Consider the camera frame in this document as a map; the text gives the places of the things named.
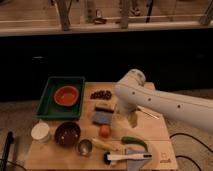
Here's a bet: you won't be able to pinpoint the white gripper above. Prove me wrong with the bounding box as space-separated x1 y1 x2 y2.
117 101 138 128

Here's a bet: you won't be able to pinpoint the red orange apple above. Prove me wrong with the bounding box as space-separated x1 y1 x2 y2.
99 124 111 138

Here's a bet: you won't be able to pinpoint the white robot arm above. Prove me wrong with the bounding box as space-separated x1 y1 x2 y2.
114 69 213 134

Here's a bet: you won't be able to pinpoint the small metal cup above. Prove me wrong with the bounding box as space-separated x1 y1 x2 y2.
77 139 92 156

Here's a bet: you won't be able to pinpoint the white paper cup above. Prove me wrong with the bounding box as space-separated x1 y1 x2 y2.
31 122 50 142

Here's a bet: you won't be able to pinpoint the green chili pepper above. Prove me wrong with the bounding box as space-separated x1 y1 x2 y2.
121 136 148 152

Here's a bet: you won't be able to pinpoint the black rectangular block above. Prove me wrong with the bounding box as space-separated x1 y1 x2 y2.
95 104 114 113

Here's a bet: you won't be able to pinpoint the blue sponge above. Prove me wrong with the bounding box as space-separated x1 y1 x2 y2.
92 112 112 125

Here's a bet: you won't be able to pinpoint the bunch of dark grapes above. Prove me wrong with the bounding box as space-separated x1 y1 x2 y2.
90 90 112 100

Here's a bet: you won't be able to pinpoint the yellow banana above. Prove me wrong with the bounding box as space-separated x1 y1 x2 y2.
92 138 117 151

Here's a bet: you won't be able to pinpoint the grey cloth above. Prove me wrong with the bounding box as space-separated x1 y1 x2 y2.
125 148 152 171

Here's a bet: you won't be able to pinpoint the dark maroon bowl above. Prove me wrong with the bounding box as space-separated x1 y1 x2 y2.
54 122 81 148

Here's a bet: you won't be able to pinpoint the orange bowl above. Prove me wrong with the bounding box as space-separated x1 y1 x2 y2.
54 86 79 107

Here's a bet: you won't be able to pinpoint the green plastic tray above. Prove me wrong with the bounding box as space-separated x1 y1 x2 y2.
35 76 85 120

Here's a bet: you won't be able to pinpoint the black stand at left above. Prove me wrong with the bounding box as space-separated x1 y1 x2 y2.
0 131 14 171

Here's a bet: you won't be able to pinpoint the black cable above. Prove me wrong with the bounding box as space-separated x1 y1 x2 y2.
169 132 213 171

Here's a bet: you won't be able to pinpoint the white handled brush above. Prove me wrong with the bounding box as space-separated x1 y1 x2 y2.
103 152 152 164

